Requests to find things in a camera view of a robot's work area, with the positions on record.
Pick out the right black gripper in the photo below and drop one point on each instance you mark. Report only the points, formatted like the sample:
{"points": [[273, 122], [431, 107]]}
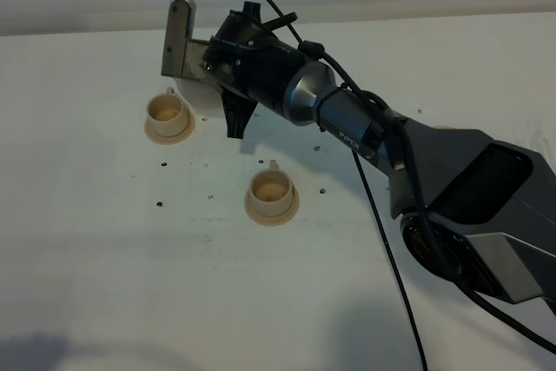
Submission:
{"points": [[254, 67]]}

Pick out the beige teapot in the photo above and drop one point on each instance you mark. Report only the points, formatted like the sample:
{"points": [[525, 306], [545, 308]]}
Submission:
{"points": [[204, 98]]}

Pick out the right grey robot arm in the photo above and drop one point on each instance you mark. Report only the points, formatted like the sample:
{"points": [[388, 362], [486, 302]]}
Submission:
{"points": [[471, 208]]}

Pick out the far beige teacup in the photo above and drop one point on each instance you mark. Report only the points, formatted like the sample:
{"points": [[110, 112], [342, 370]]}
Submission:
{"points": [[167, 115]]}

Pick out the beige teacup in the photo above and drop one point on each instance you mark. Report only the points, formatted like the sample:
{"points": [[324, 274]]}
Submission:
{"points": [[270, 193], [167, 115]]}

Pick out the far beige saucer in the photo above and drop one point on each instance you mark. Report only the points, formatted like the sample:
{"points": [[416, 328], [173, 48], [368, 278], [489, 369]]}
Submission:
{"points": [[171, 131]]}

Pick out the near beige teacup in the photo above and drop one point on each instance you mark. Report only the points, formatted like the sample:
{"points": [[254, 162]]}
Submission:
{"points": [[270, 193]]}

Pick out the near beige saucer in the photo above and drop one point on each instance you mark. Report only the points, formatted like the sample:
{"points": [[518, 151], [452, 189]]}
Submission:
{"points": [[272, 221]]}

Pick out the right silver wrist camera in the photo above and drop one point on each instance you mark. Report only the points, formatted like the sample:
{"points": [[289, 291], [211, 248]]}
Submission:
{"points": [[182, 57]]}

